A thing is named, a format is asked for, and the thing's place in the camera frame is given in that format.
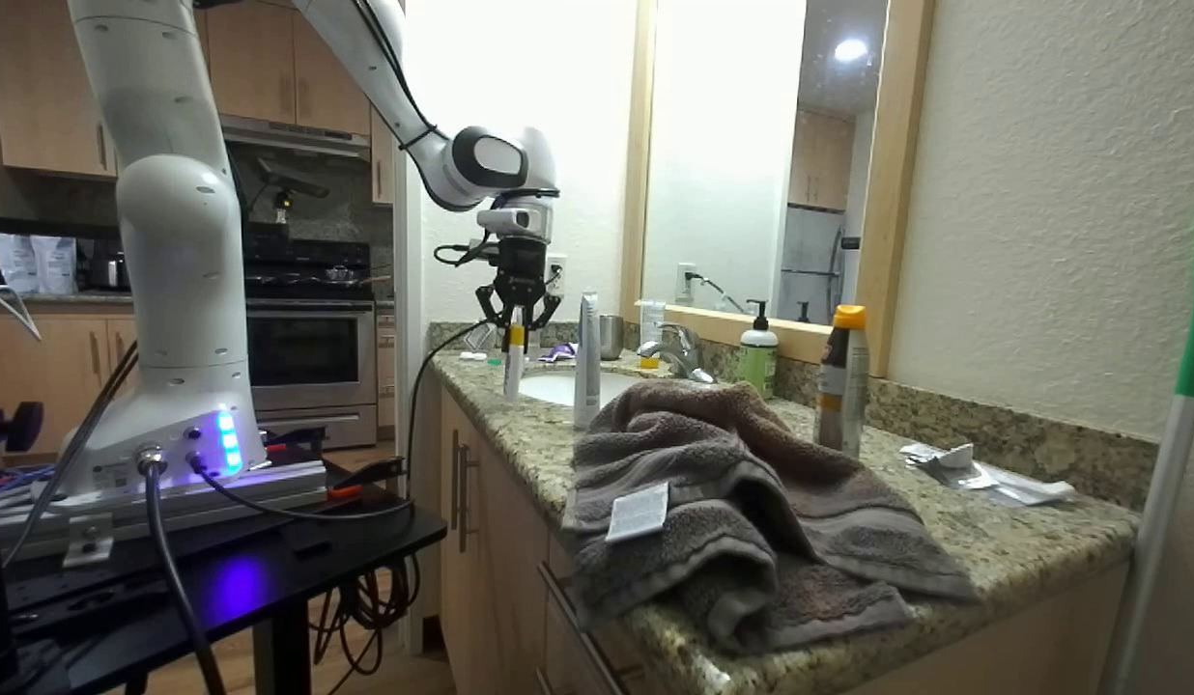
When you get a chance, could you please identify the grey brown bath towel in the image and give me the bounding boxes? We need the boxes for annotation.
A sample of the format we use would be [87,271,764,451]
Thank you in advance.
[560,377,981,655]

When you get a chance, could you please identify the grey base cable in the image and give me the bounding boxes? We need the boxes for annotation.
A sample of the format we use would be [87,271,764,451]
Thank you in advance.
[135,449,233,695]

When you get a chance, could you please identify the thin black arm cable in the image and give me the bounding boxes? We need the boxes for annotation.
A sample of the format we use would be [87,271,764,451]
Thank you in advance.
[346,0,444,151]

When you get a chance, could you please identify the green soap pump bottle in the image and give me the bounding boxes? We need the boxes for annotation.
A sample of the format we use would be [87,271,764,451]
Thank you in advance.
[729,298,784,401]

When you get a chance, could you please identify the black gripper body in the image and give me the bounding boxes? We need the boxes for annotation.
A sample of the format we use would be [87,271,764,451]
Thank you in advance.
[487,231,556,305]

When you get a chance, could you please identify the white blue lotion tube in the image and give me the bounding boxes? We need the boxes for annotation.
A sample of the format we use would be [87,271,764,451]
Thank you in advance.
[572,290,606,432]

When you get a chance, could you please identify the black robot table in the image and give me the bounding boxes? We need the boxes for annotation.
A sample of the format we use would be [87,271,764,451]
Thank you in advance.
[0,483,451,695]

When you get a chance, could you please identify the light wood vanity cabinet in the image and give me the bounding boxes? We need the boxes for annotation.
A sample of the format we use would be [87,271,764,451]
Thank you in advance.
[417,377,1137,695]

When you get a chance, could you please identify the wood kitchen base cabinet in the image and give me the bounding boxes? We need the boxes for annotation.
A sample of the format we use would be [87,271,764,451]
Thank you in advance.
[0,302,142,456]

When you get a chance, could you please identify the white papers on counter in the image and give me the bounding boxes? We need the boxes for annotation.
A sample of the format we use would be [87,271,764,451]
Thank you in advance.
[0,231,82,302]

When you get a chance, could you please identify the wood kitchen wall cabinets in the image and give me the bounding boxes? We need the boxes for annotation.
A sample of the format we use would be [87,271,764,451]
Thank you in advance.
[0,0,402,208]

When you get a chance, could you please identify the metal cabinet door handle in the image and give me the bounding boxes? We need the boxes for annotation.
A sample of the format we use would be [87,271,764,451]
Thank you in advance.
[457,438,483,554]
[444,427,469,532]

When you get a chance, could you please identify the white oval sink basin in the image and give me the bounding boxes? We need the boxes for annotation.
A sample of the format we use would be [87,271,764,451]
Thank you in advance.
[514,368,650,414]

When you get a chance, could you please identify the black base cable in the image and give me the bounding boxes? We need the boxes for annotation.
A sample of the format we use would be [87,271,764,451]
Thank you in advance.
[185,449,417,528]

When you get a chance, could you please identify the wood framed wall mirror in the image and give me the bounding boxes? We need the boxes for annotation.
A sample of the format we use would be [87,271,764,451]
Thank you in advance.
[619,0,943,377]

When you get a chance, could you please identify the yellow white marker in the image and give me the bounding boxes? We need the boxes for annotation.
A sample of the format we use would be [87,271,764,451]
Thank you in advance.
[497,320,534,404]

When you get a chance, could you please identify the orange black clamp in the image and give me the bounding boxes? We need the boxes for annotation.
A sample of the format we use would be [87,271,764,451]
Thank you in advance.
[314,463,406,518]

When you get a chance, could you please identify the crumpled white paper wrappers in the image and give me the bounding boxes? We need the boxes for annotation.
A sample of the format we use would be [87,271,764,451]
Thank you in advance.
[895,435,1083,509]

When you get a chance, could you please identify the tangled black cable bundle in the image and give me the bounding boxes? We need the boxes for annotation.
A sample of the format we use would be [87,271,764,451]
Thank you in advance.
[309,550,424,678]

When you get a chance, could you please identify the dark kitchen kettle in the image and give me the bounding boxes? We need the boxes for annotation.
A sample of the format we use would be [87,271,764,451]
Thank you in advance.
[82,245,135,292]

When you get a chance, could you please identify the thick black power cable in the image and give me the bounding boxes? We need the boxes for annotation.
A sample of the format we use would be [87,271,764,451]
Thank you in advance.
[399,320,496,514]

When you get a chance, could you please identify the white towel label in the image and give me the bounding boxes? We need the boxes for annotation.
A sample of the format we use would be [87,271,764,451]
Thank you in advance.
[601,478,677,544]

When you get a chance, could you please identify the chrome sink faucet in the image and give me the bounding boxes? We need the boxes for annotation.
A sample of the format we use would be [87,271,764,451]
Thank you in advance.
[639,320,721,386]

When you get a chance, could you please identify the stainless wall oven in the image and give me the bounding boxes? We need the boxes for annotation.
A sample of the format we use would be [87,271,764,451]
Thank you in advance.
[225,119,402,456]

